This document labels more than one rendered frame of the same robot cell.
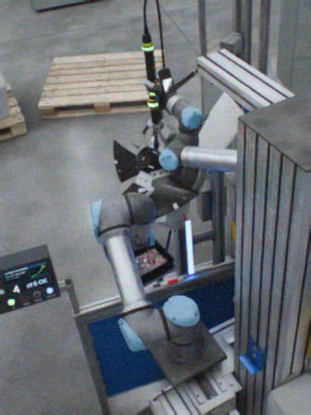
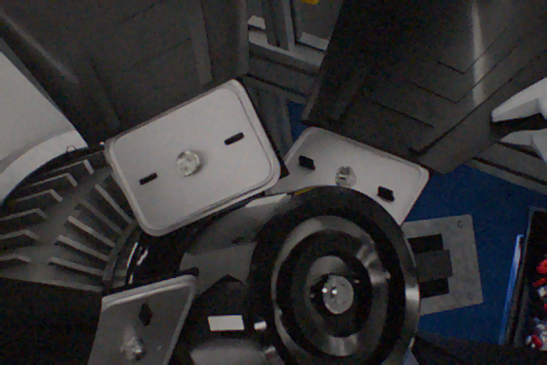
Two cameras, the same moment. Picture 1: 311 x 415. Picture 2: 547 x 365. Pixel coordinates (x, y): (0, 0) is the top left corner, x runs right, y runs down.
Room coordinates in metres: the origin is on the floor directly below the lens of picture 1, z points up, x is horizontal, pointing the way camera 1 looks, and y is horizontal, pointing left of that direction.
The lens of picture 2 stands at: (2.25, 0.27, 1.71)
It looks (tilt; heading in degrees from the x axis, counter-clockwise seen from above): 52 degrees down; 233
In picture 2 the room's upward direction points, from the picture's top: 10 degrees counter-clockwise
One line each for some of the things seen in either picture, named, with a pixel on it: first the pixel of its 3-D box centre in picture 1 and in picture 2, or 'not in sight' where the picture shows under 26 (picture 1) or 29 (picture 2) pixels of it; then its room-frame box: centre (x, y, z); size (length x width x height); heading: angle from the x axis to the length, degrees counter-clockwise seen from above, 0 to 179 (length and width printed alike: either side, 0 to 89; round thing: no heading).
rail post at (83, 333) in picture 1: (94, 370); not in sight; (1.49, 0.39, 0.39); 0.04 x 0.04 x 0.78; 14
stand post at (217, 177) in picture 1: (217, 230); not in sight; (2.18, -0.33, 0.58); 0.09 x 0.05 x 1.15; 14
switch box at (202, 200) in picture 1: (211, 199); not in sight; (2.27, -0.30, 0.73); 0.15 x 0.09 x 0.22; 104
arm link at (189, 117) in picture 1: (187, 115); not in sight; (1.71, -0.15, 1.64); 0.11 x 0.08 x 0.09; 24
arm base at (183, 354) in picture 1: (183, 338); not in sight; (1.14, -0.04, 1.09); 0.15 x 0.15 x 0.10
